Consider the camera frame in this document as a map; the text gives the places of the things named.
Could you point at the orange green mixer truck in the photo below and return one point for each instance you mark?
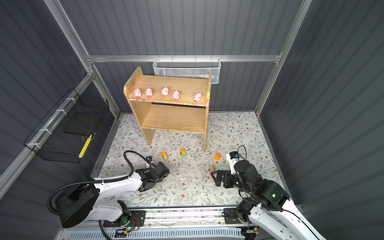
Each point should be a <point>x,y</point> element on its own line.
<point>183,153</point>
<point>165,156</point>

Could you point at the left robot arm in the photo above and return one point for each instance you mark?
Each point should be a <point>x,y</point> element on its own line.
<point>82,201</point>

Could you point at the white vented cover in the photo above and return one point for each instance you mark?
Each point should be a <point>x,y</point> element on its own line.
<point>178,234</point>

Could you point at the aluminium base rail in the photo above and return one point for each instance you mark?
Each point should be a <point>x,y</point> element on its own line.
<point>206,216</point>

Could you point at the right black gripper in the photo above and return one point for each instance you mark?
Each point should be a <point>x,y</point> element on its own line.
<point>218,175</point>

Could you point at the wooden two-tier shelf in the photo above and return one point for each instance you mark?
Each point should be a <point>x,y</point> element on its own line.
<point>163,113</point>

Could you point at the white wire mesh basket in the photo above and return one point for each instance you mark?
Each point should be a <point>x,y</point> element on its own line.
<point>196,70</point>

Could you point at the pink pig toy front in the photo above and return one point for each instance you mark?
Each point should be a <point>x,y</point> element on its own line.
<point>165,92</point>

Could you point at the yellow corn toy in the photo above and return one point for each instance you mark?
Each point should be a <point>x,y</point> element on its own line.
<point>85,147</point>

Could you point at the orange green mixer truck left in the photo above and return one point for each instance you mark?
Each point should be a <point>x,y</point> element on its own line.
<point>165,156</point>

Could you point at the black wire basket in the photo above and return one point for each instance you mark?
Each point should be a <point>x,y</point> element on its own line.
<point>62,136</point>

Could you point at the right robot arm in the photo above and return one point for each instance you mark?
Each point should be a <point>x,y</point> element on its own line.
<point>265,204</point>

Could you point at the orange green mixer truck right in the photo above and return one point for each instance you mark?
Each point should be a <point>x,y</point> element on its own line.
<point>183,153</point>

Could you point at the pink pig toy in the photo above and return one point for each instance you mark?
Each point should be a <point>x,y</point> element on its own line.
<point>197,97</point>
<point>137,93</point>
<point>176,95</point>
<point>149,92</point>
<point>165,92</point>

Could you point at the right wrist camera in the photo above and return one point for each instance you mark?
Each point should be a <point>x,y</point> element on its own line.
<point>233,158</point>

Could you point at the orange toy car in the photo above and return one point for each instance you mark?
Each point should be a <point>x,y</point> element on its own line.
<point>217,156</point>

